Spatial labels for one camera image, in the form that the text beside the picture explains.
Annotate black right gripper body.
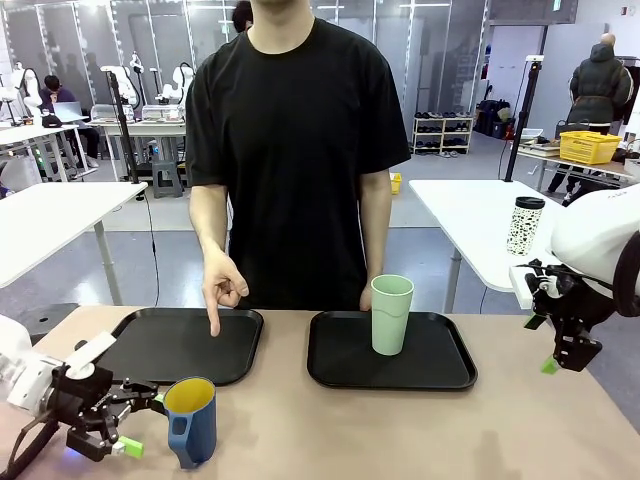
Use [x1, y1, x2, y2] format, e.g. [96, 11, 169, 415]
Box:
[529, 258, 619, 329]

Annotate white background work table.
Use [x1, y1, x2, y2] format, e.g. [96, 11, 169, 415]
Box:
[0, 122, 90, 184]
[517, 144, 640, 185]
[89, 117, 189, 182]

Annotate person's left forearm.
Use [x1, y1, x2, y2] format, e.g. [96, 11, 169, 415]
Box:
[358, 169, 393, 294]

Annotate person's right forearm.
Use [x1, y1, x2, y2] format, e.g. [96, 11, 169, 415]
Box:
[188, 183, 232, 256]

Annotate speckled white tumbler black lid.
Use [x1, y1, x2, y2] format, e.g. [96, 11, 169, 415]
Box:
[506, 196, 546, 257]

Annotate person's right hand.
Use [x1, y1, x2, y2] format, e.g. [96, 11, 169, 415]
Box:
[201, 247, 250, 338]

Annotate black bags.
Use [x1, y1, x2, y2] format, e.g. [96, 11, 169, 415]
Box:
[477, 99, 512, 140]

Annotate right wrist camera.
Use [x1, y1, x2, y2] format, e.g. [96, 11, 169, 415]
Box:
[530, 272, 559, 301]

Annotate person in dark puffer jacket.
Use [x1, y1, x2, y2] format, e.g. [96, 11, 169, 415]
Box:
[547, 33, 637, 207]

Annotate seated person in purple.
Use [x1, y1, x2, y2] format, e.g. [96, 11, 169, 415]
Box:
[38, 74, 101, 169]

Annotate black stand pole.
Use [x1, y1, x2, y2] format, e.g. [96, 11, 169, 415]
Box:
[503, 55, 545, 184]
[101, 65, 141, 185]

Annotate white side table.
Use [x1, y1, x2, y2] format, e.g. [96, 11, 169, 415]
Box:
[408, 178, 571, 292]
[0, 180, 150, 290]

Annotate pale green plastic cup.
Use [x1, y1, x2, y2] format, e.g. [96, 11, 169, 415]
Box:
[370, 274, 416, 357]

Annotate person in black T-shirt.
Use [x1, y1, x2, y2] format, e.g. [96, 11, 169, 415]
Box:
[184, 0, 412, 312]

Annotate grey step stool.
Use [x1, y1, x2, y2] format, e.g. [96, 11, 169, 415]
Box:
[151, 159, 182, 200]

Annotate black plastic tray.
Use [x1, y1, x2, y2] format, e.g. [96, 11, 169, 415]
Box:
[306, 310, 479, 392]
[97, 307, 265, 387]

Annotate yellow plastic basket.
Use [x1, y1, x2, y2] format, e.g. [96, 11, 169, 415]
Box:
[558, 130, 624, 166]

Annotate white table leg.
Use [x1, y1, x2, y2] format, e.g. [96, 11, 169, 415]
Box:
[443, 249, 464, 315]
[93, 222, 124, 306]

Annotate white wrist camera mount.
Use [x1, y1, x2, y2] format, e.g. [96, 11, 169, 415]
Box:
[64, 331, 117, 377]

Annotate grey laptop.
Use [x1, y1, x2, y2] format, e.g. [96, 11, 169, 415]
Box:
[52, 101, 90, 123]

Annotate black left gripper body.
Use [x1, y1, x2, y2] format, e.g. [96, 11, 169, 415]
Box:
[47, 364, 124, 432]

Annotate wooden shoe rack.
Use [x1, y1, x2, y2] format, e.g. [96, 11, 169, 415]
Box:
[412, 115, 475, 156]

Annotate dark-haired person in background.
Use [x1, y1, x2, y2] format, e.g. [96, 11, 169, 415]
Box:
[231, 0, 255, 35]

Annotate black hanging cable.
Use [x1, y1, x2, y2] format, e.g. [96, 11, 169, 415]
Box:
[142, 197, 162, 306]

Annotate blue mug yellow inside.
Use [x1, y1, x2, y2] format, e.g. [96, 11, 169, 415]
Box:
[163, 377, 218, 470]

